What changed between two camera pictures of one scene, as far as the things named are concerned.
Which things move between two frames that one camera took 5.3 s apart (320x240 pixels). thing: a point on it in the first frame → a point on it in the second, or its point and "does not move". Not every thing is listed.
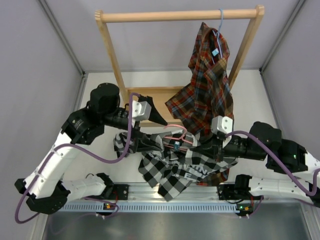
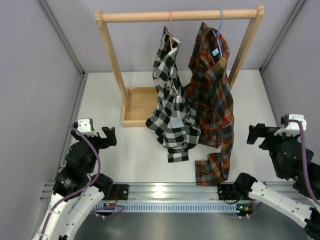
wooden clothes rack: [148, 104] does not move
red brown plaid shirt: [205, 92] does not move
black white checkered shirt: [174, 166] → [173, 124]
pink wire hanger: [179, 142] → [170, 36]
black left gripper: [144, 143] → [110, 139]
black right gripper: [211, 148] → [260, 131]
